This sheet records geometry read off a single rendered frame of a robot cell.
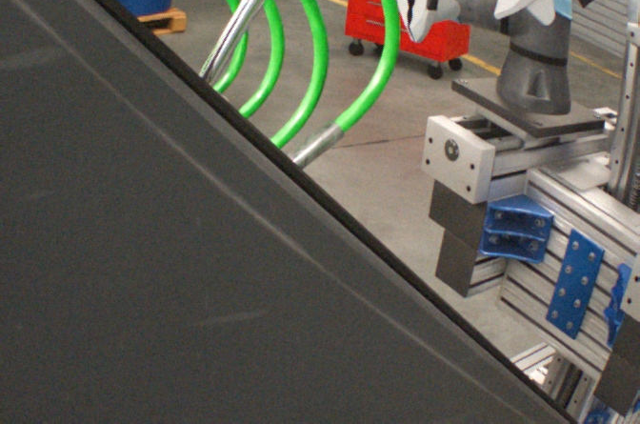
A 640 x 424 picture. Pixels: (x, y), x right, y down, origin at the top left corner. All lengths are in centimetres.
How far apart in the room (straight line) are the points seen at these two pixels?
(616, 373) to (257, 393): 84
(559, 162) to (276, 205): 111
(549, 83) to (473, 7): 18
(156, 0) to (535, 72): 460
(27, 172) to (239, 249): 10
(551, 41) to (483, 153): 24
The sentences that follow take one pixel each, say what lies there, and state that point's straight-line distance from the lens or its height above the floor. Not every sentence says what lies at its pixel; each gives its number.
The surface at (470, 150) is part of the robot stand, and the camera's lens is 124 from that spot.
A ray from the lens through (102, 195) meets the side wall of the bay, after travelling 28.
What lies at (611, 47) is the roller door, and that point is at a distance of 786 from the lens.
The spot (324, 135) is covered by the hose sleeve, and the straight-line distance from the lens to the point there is 73.
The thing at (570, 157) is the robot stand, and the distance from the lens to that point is 142.
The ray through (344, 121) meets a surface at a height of 116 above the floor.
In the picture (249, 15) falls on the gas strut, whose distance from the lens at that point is 31.
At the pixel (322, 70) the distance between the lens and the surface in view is 81.
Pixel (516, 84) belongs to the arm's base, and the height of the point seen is 107.
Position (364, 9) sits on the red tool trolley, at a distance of 517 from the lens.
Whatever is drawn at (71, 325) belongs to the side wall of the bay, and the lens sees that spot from 30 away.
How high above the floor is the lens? 142
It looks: 24 degrees down
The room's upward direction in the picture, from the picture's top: 6 degrees clockwise
